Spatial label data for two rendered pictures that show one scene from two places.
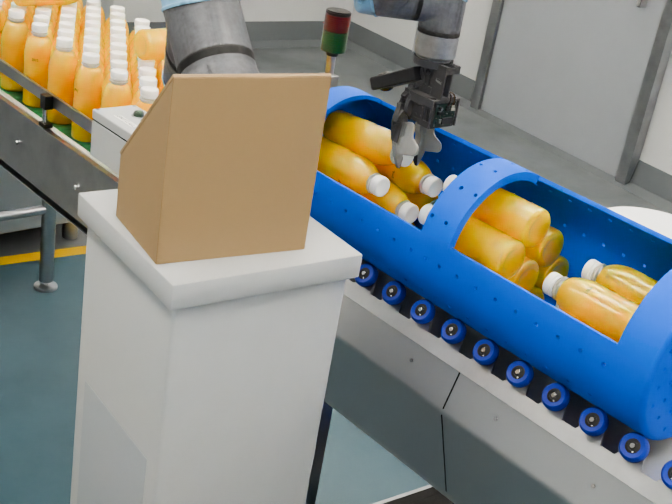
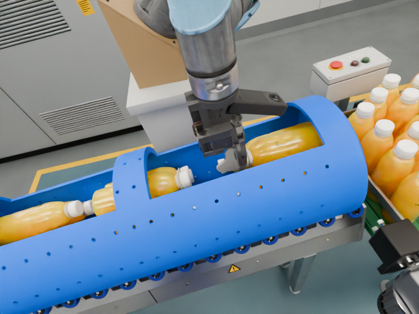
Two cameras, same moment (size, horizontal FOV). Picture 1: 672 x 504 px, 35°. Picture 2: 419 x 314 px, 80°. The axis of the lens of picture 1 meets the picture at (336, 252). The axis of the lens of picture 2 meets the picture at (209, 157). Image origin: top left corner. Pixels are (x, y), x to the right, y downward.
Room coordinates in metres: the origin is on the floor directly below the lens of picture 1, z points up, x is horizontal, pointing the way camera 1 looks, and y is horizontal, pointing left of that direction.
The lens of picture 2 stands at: (2.08, -0.38, 1.60)
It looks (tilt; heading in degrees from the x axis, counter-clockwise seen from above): 50 degrees down; 134
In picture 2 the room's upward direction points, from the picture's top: 17 degrees counter-clockwise
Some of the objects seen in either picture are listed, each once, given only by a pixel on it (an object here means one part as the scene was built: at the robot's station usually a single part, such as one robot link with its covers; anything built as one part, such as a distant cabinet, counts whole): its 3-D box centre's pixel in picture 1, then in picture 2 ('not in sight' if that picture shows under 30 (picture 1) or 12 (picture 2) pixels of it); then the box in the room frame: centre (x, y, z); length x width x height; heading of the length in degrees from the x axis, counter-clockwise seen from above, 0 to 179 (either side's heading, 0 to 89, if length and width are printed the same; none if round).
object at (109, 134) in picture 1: (138, 145); (347, 75); (2.00, 0.43, 1.05); 0.20 x 0.10 x 0.10; 45
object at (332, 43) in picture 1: (334, 40); not in sight; (2.59, 0.09, 1.18); 0.06 x 0.06 x 0.05
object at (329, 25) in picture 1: (337, 22); not in sight; (2.59, 0.09, 1.23); 0.06 x 0.06 x 0.04
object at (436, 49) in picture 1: (437, 45); (214, 78); (1.87, -0.11, 1.38); 0.08 x 0.08 x 0.05
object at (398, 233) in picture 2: not in sight; (394, 242); (2.23, -0.03, 0.95); 0.10 x 0.07 x 0.10; 135
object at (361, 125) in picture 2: not in sight; (355, 135); (2.08, 0.23, 0.99); 0.07 x 0.07 x 0.19
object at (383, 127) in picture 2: not in sight; (383, 128); (2.13, 0.17, 1.09); 0.04 x 0.04 x 0.02
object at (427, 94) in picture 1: (430, 91); (217, 118); (1.87, -0.12, 1.30); 0.09 x 0.08 x 0.12; 45
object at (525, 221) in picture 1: (495, 207); (141, 193); (1.73, -0.26, 1.16); 0.19 x 0.07 x 0.07; 45
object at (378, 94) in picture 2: not in sight; (378, 95); (2.10, 0.30, 1.09); 0.04 x 0.04 x 0.02
